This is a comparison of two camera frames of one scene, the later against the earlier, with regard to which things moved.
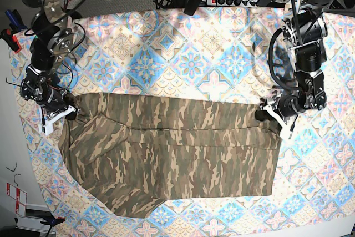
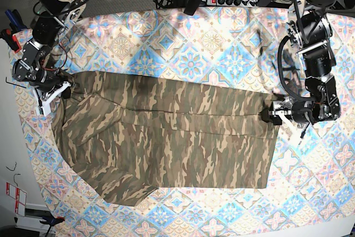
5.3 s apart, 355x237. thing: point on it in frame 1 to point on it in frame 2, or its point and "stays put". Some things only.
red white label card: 20,197 stays put
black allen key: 11,83 stays put
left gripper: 49,118 to 43,99
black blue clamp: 52,221 stays put
